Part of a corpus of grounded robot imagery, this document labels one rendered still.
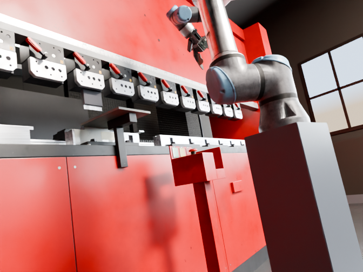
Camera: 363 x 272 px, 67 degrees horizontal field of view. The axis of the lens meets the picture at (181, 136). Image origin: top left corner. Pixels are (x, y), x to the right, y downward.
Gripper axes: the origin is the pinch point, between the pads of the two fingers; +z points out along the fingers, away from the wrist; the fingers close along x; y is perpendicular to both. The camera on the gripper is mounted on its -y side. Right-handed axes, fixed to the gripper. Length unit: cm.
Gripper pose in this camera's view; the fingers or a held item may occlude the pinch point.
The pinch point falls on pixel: (211, 61)
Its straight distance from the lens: 163.9
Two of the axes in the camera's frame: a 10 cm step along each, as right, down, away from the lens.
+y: 3.6, 1.0, -9.3
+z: 6.7, 6.6, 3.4
